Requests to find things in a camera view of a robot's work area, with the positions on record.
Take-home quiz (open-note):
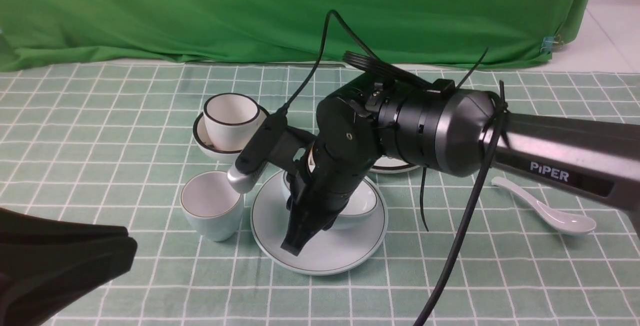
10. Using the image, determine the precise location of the white cup black rim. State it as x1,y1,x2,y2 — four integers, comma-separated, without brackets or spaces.
203,93,261,152

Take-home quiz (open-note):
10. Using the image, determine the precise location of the pale blue ceramic spoon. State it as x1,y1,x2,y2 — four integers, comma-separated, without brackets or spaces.
491,176,597,235

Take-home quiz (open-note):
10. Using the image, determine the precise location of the green checkered tablecloth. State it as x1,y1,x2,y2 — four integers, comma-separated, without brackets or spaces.
0,62,640,325

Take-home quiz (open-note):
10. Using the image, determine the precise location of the white plate with cartoon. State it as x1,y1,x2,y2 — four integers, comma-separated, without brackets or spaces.
370,156,421,174

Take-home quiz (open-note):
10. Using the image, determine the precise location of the blue binder clip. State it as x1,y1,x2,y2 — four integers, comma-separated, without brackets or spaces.
539,35,565,54

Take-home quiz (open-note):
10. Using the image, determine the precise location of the green backdrop cloth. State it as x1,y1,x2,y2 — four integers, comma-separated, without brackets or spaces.
1,0,588,71

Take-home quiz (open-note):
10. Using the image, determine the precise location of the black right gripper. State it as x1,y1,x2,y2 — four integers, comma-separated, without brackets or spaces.
280,78,386,257

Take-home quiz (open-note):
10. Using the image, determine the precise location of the black camera cable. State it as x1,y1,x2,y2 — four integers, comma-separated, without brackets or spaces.
282,10,511,326

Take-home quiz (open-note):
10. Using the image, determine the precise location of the pale blue shallow bowl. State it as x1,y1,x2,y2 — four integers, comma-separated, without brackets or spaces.
281,168,379,230

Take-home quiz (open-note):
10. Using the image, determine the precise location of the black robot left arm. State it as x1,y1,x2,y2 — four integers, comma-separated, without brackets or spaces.
1,206,320,325

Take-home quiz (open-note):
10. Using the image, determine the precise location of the white bowl black rim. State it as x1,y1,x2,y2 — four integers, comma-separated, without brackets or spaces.
193,106,269,163

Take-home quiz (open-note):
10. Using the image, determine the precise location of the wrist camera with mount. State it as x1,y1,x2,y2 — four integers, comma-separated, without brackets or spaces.
227,107,317,194

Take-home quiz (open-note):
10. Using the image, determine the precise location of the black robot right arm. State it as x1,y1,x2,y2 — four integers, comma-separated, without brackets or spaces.
286,74,640,243

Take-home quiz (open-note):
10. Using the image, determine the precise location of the pale blue large plate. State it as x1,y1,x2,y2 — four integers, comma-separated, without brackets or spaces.
250,171,389,275

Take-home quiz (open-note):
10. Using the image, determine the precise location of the pale blue cup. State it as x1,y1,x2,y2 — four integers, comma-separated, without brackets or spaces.
180,171,245,242

